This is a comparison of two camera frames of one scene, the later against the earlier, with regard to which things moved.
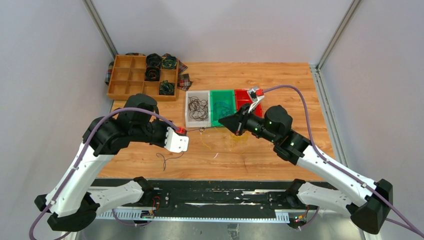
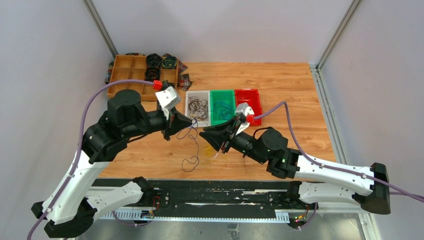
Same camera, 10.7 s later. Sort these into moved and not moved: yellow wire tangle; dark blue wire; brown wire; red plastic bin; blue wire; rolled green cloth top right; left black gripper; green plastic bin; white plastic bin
Moved: yellow wire tangle; dark blue wire; left black gripper
Not moved: brown wire; white plastic bin; rolled green cloth top right; red plastic bin; blue wire; green plastic bin
